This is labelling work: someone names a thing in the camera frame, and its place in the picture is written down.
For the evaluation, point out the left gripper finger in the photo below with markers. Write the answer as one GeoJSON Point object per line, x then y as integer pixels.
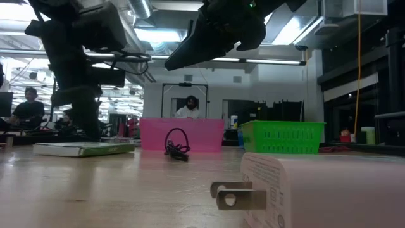
{"type": "Point", "coordinates": [95, 120]}
{"type": "Point", "coordinates": [83, 123]}

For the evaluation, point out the green and white box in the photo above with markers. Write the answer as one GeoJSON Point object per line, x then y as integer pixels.
{"type": "Point", "coordinates": [79, 151]}

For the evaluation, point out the white wall charger plug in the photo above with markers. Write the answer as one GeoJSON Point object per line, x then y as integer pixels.
{"type": "Point", "coordinates": [332, 196]}

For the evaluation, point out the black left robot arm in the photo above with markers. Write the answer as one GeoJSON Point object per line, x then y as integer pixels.
{"type": "Point", "coordinates": [60, 41]}

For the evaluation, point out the pink plastic bin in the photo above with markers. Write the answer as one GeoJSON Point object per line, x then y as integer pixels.
{"type": "Point", "coordinates": [205, 134]}

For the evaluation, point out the green plastic bin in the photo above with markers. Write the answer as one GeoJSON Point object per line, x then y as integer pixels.
{"type": "Point", "coordinates": [284, 137]}

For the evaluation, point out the person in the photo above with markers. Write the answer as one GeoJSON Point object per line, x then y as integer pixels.
{"type": "Point", "coordinates": [30, 112]}
{"type": "Point", "coordinates": [189, 112]}
{"type": "Point", "coordinates": [64, 122]}

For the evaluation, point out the long LED light bar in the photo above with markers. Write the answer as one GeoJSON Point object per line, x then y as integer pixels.
{"type": "Point", "coordinates": [269, 61]}

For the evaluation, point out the dark computer monitor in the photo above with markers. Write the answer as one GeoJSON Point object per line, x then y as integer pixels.
{"type": "Point", "coordinates": [5, 104]}

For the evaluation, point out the white bottle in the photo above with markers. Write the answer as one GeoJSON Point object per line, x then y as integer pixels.
{"type": "Point", "coordinates": [234, 123]}

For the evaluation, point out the row of black cabinets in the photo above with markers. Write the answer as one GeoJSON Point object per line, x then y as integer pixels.
{"type": "Point", "coordinates": [284, 111]}

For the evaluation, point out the red container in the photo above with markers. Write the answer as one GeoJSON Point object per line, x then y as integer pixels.
{"type": "Point", "coordinates": [345, 138]}

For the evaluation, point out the black stand pole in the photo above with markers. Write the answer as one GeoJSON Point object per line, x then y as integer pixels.
{"type": "Point", "coordinates": [397, 79]}

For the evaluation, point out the pale green cup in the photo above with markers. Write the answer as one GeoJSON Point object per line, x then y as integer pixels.
{"type": "Point", "coordinates": [368, 136]}

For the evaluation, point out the grey wall vent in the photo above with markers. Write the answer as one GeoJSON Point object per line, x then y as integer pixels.
{"type": "Point", "coordinates": [188, 78]}
{"type": "Point", "coordinates": [237, 79]}

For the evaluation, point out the black camera rig frame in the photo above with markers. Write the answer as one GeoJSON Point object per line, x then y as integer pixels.
{"type": "Point", "coordinates": [185, 84]}

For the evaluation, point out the black security camera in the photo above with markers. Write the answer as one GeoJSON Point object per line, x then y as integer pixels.
{"type": "Point", "coordinates": [301, 47]}

